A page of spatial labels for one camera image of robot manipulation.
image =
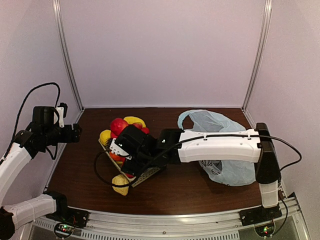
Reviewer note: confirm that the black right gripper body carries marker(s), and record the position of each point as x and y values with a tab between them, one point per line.
131	167

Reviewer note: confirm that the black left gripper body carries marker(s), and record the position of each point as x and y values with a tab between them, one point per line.
51	137

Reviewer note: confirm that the beige perforated plastic basket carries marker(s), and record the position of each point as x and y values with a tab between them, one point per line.
143	177

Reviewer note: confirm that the pale yellow wrinkled fruit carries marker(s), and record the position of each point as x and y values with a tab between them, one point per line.
118	185

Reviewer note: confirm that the red lychee bunch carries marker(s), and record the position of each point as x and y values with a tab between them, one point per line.
140	126

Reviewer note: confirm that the dark red fruit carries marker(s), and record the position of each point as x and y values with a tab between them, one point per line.
118	125

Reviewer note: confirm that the light blue plastic bag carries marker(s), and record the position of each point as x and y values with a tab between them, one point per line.
224	149

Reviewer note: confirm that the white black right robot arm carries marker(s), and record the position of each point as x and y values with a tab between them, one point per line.
176	146

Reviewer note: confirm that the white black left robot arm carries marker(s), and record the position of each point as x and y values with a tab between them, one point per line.
47	128

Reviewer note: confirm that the orange fruit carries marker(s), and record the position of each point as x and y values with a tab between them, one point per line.
116	158

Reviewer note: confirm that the long yellow fruit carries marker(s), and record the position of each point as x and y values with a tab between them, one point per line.
133	119

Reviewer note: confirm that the large yellow lemon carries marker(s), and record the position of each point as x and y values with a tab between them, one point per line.
104	136

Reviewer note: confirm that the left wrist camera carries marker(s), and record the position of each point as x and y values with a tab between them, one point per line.
60	113

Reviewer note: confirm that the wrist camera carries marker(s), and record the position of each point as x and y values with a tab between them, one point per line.
112	147
60	113

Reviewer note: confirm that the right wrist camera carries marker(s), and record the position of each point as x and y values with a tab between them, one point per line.
112	147

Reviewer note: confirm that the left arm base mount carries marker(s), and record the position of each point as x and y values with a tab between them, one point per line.
68	219

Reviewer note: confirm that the front aluminium rail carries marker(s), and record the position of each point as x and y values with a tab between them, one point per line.
226	225

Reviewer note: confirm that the left aluminium frame post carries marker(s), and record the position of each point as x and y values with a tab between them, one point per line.
65	53

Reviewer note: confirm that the aluminium frame post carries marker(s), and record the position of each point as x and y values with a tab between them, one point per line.
65	53
264	32

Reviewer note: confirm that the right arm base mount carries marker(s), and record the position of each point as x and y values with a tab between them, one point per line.
263	219

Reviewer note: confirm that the right aluminium frame post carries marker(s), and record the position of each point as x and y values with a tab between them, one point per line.
264	32

